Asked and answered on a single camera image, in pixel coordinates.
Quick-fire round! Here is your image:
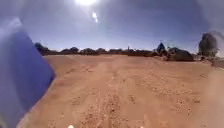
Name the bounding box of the distant row of trees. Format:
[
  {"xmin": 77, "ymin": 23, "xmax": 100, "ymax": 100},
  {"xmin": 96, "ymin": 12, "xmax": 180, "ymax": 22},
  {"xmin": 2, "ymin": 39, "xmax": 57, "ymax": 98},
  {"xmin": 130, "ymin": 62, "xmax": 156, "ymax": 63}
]
[{"xmin": 34, "ymin": 41, "xmax": 195, "ymax": 62}]

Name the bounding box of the red-brown dirt ground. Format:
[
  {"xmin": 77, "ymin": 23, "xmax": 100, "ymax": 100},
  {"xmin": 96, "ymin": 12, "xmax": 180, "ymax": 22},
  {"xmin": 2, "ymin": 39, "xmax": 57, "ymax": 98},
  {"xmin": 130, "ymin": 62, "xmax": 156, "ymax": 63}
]
[{"xmin": 14, "ymin": 54, "xmax": 224, "ymax": 128}]

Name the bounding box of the blue plastic sheet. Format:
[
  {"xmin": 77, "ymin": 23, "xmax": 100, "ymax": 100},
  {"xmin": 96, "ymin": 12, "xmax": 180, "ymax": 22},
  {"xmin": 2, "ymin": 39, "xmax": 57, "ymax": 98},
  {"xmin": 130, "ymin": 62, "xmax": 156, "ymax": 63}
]
[{"xmin": 0, "ymin": 17, "xmax": 56, "ymax": 128}]

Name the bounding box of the round dark tree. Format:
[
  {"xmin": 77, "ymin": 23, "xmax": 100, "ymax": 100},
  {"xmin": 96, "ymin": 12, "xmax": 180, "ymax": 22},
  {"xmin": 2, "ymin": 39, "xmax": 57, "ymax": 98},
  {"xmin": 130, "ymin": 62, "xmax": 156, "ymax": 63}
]
[{"xmin": 198, "ymin": 32, "xmax": 221, "ymax": 58}]

